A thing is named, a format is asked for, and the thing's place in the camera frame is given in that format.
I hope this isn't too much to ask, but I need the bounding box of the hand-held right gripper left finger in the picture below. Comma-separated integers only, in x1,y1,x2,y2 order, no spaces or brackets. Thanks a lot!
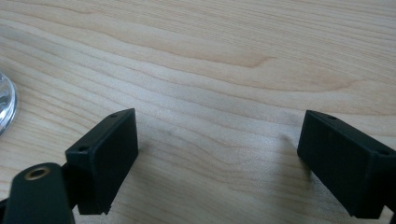
64,107,139,216

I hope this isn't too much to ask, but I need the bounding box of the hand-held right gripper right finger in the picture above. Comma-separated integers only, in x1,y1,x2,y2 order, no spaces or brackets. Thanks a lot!
296,109,396,219

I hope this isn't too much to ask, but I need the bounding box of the clear glass container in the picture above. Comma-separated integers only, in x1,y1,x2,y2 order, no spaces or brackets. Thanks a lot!
0,72,18,136

